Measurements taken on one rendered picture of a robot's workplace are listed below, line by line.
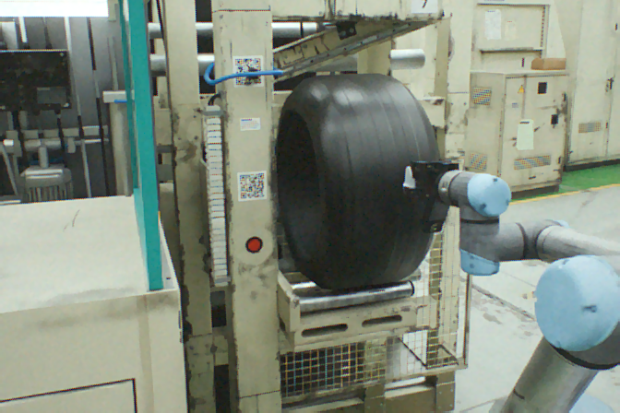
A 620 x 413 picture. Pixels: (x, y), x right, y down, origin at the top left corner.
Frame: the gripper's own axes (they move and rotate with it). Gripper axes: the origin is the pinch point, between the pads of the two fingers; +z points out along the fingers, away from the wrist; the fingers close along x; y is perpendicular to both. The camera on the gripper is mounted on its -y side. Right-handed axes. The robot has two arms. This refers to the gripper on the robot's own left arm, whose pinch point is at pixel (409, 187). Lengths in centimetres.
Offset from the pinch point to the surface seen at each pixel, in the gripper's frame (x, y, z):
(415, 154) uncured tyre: -3.2, 7.6, 2.5
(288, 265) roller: 19, -28, 46
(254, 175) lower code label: 32.7, 3.5, 22.0
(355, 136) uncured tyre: 11.4, 12.6, 4.5
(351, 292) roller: 8.4, -30.0, 19.2
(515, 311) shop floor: -150, -104, 169
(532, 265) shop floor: -208, -97, 228
